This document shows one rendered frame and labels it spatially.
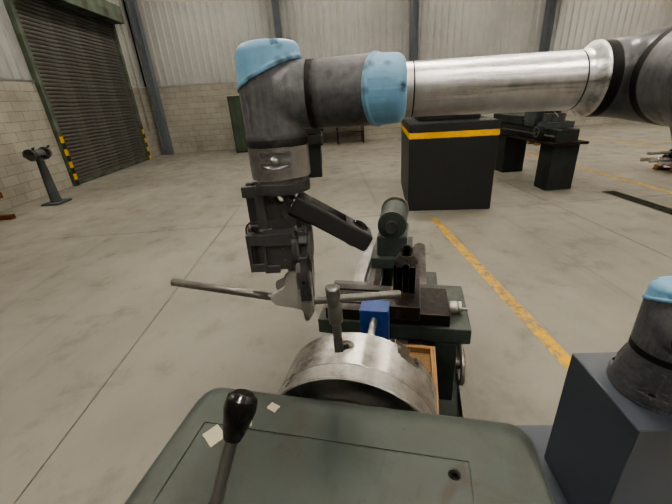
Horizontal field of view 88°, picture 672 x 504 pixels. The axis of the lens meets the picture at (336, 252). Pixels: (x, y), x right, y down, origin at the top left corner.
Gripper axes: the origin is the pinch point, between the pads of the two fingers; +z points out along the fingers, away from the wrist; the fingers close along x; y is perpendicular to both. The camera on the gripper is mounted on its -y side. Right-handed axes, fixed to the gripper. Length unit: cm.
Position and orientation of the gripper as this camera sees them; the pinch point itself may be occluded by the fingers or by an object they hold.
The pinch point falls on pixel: (312, 310)
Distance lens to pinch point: 53.5
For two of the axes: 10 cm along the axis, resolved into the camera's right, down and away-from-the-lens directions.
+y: -10.0, 0.6, 0.2
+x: 0.0, 3.9, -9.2
